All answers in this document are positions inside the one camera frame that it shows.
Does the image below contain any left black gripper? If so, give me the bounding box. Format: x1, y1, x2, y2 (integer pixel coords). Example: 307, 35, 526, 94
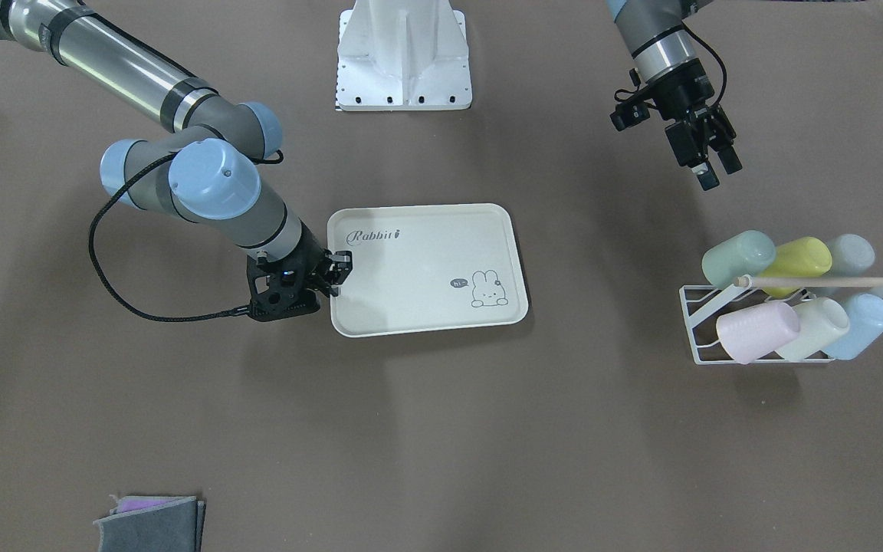
645, 63, 743, 191

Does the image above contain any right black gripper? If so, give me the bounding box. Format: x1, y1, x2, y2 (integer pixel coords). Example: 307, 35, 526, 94
257, 226, 353, 300

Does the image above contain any cream rabbit tray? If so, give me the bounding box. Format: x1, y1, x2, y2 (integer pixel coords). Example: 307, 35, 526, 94
327, 203, 529, 338

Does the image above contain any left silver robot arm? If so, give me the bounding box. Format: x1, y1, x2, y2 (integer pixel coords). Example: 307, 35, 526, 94
607, 1, 742, 191

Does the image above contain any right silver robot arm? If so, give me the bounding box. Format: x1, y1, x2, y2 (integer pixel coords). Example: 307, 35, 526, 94
0, 1, 353, 310

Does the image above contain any green plastic cup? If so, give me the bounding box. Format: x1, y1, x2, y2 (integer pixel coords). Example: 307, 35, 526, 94
701, 229, 776, 289

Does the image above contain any yellow plastic cup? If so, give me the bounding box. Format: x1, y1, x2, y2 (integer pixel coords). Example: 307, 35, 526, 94
757, 235, 833, 278

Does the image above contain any grey-blue plastic cup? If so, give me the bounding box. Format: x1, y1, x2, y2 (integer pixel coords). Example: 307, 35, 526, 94
821, 233, 876, 279

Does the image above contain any pink plastic cup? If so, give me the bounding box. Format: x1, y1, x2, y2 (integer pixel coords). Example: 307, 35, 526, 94
715, 301, 800, 364

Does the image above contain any cream white plastic cup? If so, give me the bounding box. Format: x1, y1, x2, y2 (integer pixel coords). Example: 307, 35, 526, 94
775, 297, 849, 361

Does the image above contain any light blue plastic cup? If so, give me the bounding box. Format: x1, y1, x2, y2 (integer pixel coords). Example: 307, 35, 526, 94
821, 293, 883, 360

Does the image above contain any grey folded cloth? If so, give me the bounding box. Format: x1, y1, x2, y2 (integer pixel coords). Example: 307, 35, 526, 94
94, 496, 205, 551

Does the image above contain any purple folded cloth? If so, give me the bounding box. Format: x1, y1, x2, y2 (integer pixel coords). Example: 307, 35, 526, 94
110, 495, 176, 516

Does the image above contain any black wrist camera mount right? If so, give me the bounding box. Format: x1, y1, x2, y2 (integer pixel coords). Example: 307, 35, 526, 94
246, 256, 321, 322

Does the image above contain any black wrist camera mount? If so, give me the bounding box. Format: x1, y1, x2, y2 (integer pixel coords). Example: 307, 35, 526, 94
610, 67, 651, 130
246, 256, 321, 322

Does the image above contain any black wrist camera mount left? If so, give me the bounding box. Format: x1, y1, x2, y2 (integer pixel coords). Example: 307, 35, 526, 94
610, 67, 651, 130

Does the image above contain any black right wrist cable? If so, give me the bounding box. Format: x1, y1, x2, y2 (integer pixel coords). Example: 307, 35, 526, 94
88, 149, 286, 323

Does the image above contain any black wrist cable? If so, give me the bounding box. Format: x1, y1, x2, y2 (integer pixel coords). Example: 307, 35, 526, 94
88, 149, 286, 323
683, 27, 727, 108

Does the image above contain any white wire cup rack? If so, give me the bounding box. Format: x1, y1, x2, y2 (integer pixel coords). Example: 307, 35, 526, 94
678, 274, 883, 366

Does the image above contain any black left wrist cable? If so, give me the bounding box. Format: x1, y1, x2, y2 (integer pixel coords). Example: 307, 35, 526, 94
683, 27, 727, 108

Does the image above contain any white pedestal column base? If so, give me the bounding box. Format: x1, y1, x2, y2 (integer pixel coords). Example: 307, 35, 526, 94
334, 1, 473, 112

